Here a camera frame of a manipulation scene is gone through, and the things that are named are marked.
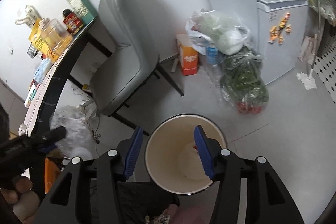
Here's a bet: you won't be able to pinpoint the white tissue paper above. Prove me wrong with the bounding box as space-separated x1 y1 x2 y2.
50 106 94 161

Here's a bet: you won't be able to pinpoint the cream round trash bin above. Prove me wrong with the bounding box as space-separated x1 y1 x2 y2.
145 114 227 196

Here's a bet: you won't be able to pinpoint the person's left hand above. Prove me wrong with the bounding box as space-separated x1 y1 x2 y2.
1 176 40 223

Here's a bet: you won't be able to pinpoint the white candy roll package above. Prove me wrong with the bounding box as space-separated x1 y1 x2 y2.
24 80 40 108

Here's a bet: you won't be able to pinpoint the plastic bag of green vegetables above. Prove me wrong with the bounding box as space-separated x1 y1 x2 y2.
220 47 269 114

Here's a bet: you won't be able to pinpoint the grey upholstered dining chair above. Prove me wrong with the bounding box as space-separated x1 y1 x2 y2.
90 0 184 129

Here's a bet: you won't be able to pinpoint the blue white tissue box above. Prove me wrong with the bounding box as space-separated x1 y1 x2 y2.
33 58 53 83

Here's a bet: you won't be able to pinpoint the blue label water bottle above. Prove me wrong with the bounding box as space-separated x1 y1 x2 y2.
206 44 218 65

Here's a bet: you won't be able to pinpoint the orange paper carton bag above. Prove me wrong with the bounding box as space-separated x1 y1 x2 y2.
176 34 198 76

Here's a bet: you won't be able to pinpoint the yellow snack bag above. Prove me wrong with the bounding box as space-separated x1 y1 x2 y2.
29 19 72 63

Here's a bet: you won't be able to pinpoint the clear plastic jar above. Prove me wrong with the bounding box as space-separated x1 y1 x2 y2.
38 18 70 49

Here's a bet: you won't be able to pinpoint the white mop head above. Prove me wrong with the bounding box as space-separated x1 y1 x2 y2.
296 73 317 90

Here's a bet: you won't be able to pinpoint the white bag with foam nets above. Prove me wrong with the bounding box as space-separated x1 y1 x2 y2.
185 10 252 56

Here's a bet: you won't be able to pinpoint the white tote bag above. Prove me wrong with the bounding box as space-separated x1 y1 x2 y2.
15 5 41 29

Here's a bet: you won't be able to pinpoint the orange figurine fridge magnets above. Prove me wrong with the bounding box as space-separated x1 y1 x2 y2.
268 12 291 45

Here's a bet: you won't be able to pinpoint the tall green gift box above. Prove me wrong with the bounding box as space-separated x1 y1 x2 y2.
67 0 98 24

